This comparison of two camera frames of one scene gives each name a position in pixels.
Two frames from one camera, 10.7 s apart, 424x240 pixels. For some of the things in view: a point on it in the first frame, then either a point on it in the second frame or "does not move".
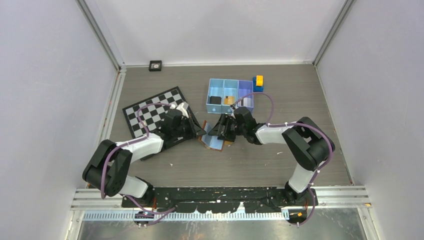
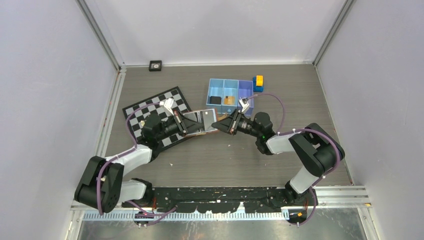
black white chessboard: (151, 116) does not move
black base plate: (219, 199) does not move
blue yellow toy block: (258, 83) does not move
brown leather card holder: (211, 142) -> (206, 116)
